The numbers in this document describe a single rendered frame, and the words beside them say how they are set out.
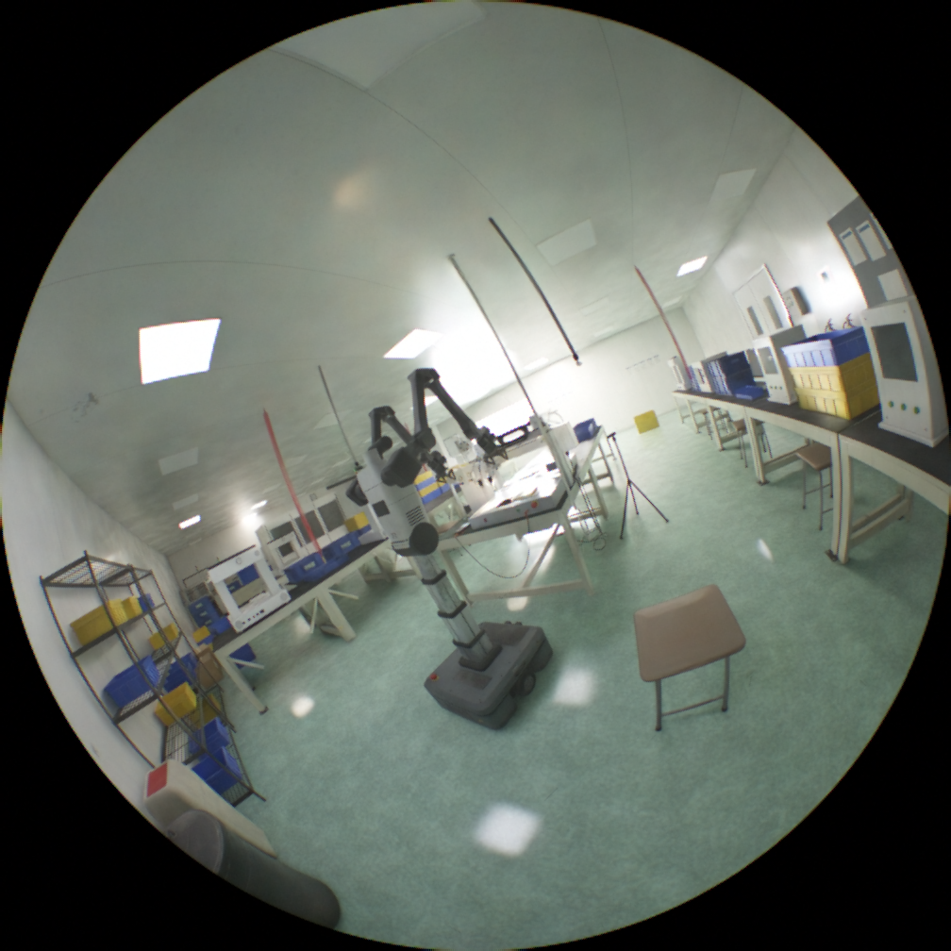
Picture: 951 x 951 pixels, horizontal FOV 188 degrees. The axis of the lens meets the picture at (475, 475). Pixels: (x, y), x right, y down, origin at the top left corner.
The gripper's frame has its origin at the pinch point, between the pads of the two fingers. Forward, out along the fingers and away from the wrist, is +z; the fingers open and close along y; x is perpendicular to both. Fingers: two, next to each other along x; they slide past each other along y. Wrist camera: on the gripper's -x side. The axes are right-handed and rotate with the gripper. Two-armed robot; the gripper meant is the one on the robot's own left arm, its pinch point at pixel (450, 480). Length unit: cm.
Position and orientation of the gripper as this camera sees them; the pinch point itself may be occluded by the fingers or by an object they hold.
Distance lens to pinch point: 195.8
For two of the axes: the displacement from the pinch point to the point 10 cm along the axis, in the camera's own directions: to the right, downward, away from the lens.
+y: -7.0, 2.6, 6.7
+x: -3.0, 7.5, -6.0
